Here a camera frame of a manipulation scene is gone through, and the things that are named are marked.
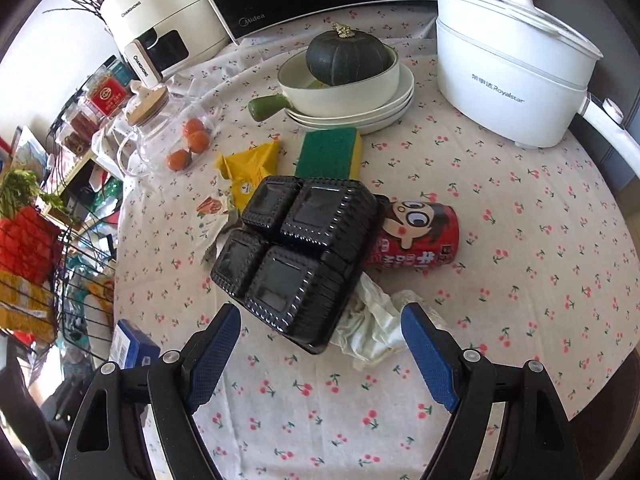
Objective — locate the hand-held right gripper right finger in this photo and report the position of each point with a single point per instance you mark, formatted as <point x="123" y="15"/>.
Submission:
<point x="430" y="360"/>

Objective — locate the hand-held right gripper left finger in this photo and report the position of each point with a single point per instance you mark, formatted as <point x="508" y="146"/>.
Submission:
<point x="215" y="355"/>

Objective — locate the white tissue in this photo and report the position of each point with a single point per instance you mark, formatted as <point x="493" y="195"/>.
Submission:
<point x="370" y="330"/>

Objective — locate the red cartoon drink can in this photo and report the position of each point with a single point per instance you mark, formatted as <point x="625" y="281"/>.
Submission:
<point x="425" y="240"/>

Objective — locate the black plastic food tray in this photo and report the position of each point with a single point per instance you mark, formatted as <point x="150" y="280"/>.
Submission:
<point x="300" y="240"/>

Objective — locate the green and yellow sponge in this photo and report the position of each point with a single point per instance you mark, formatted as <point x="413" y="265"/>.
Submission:
<point x="325" y="152"/>

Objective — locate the blue box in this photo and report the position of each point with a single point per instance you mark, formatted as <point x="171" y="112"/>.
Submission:
<point x="132" y="345"/>

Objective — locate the cherry print tablecloth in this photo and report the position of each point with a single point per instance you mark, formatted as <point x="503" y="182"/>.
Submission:
<point x="500" y="260"/>

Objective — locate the strawberry print wrapper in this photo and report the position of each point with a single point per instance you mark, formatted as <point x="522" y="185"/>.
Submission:
<point x="210" y="207"/>

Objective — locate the yellow snack wrapper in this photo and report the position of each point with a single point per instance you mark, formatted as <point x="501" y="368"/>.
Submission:
<point x="250" y="170"/>

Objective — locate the yellow bag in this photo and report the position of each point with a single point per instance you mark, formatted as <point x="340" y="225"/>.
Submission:
<point x="25" y="305"/>

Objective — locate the small orange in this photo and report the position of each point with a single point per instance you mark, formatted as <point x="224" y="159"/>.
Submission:
<point x="194" y="126"/>
<point x="177" y="160"/>
<point x="198" y="142"/>

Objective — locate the red bag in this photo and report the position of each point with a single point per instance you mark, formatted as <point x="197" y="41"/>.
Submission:
<point x="30" y="240"/>

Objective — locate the glass jar with wooden lid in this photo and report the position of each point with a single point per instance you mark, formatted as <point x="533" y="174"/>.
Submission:
<point x="145" y="135"/>

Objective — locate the green leafy plant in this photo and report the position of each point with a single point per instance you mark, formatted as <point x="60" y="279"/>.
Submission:
<point x="22" y="190"/>

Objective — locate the brown spice jars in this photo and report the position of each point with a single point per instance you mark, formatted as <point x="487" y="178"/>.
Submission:
<point x="80" y="130"/>

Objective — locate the white electric pot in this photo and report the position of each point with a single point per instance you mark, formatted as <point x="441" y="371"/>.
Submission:
<point x="500" y="90"/>

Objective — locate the red box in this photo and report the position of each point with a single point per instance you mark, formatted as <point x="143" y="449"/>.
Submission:
<point x="107" y="97"/>

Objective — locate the dark green squash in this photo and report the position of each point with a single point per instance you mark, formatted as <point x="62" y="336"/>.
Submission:
<point x="345" y="57"/>

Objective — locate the white air fryer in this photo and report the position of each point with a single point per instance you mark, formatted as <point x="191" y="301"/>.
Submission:
<point x="165" y="10"/>

